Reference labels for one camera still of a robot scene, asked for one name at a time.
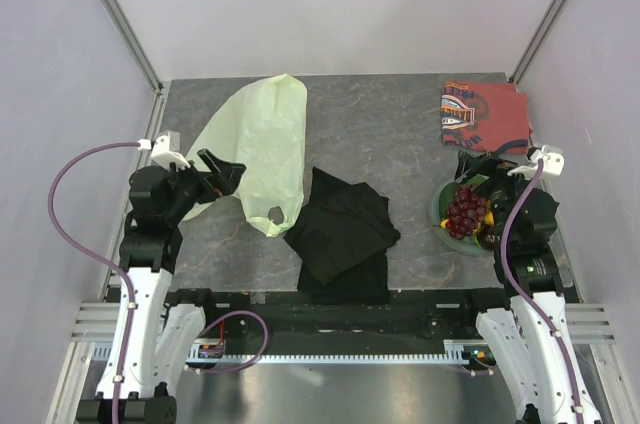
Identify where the grey-green round plate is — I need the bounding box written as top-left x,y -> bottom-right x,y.
429,176 -> 498,256

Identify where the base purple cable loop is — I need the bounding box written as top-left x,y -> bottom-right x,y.
184,310 -> 270,376

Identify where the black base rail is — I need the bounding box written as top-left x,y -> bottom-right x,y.
160,288 -> 510,347

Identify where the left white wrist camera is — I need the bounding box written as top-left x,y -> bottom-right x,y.
137,131 -> 191,170

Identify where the green avocado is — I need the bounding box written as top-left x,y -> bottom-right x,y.
441,175 -> 487,200

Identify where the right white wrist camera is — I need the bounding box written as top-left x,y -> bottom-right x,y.
507,145 -> 565,180

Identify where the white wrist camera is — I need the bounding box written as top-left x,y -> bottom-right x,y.
507,145 -> 565,180
137,131 -> 191,170

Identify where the dark purple fruit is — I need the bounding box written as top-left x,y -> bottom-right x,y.
476,228 -> 501,252

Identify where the black folded cloth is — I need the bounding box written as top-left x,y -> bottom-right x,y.
285,167 -> 401,305

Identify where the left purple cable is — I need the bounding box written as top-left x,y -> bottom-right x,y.
48,142 -> 154,424

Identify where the light green plastic bag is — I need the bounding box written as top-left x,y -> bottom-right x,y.
186,74 -> 307,237

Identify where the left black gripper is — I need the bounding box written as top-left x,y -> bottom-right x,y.
161,148 -> 244,224

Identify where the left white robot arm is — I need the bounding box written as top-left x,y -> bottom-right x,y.
75,149 -> 246,423

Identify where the yellow pear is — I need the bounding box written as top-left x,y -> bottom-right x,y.
440,212 -> 495,230

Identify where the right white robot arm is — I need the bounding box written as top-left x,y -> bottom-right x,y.
440,146 -> 602,423

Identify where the red grape bunch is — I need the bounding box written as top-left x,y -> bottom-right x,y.
443,186 -> 489,240

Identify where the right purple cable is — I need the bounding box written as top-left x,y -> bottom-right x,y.
499,158 -> 586,424

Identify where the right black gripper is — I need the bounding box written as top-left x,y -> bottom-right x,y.
453,148 -> 544,246

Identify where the red printed t-shirt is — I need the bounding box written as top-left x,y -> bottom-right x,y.
440,81 -> 531,154

